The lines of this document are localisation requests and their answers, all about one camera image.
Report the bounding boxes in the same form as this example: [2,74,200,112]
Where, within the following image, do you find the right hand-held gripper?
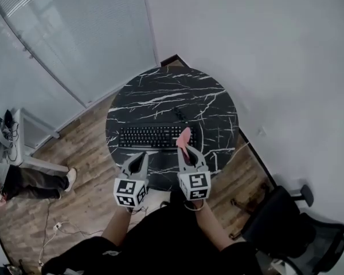
[177,146,212,202]

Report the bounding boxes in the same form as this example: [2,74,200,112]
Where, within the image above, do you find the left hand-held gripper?
[114,152,149,209]

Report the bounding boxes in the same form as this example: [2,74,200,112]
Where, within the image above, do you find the pink cloth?
[176,127,192,158]

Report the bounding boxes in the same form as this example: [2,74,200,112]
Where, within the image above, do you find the black keyboard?
[118,125,198,150]

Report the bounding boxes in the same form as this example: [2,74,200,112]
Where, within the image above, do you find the person's left forearm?
[101,206,132,248]

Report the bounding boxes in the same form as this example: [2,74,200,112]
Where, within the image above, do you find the person's right forearm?
[193,202,233,252]

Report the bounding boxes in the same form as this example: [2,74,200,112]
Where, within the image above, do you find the small black bar-shaped object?
[171,107,189,124]

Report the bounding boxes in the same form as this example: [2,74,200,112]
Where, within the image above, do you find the person's black clothing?
[41,190,261,275]

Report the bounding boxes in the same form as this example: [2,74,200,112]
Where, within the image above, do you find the white side table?
[5,107,69,173]

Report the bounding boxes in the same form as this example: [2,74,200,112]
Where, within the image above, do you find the black office chair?
[240,184,344,275]

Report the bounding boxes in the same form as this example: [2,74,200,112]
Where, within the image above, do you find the white cable loop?
[185,198,205,211]

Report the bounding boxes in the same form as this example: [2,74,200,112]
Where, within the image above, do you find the white plug adapter with cable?
[40,222,104,266]

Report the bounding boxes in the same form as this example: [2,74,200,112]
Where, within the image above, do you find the white devices with cables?
[0,109,19,163]

